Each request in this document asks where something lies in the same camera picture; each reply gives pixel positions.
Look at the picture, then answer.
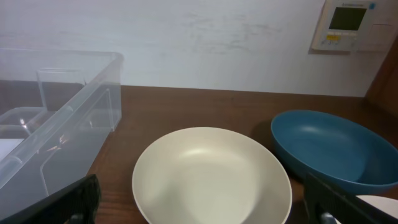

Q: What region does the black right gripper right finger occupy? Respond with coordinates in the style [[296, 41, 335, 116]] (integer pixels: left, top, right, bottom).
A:
[[304, 174, 397, 224]]

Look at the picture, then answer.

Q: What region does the clear plastic storage container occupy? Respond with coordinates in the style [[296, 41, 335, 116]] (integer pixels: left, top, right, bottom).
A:
[[1, 49, 124, 218]]

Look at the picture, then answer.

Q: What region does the blue large bowl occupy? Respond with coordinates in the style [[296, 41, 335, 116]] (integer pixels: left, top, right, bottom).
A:
[[271, 110, 397, 195]]

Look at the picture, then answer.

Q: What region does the beige large bowl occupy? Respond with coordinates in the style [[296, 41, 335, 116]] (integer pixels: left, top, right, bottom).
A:
[[357, 195, 397, 219]]

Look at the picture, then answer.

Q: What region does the white wall control panel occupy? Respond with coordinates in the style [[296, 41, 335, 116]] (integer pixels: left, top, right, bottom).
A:
[[311, 0, 397, 54]]

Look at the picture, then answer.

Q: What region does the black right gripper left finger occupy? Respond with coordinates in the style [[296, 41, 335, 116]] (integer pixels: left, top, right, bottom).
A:
[[1, 174, 101, 224]]

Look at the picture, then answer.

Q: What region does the cream large bowl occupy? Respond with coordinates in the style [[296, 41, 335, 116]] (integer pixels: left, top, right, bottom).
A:
[[132, 127, 292, 223]]

